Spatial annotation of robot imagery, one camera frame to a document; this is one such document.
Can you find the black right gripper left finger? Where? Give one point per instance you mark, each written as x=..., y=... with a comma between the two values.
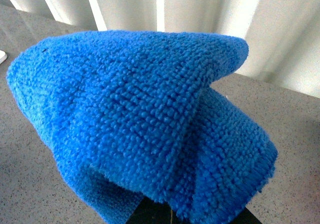
x=149, y=212

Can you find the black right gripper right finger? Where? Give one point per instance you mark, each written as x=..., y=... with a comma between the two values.
x=246, y=217

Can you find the blue microfiber cloth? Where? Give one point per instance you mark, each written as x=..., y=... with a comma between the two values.
x=129, y=115

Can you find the white pleated curtain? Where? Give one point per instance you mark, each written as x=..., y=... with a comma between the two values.
x=283, y=35

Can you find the white towel rack stand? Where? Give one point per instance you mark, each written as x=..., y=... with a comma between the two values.
x=3, y=56

